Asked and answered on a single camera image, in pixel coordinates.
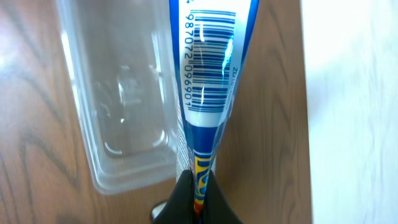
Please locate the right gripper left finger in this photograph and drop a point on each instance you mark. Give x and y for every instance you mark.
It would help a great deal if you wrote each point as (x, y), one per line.
(179, 207)

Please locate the clear plastic container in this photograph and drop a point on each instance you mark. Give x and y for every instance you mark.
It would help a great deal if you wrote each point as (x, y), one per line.
(120, 63)

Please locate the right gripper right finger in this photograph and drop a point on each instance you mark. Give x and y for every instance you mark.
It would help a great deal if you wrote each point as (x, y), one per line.
(216, 208)

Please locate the blue KoolFever box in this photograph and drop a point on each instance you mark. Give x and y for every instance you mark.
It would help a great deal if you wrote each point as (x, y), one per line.
(210, 41)

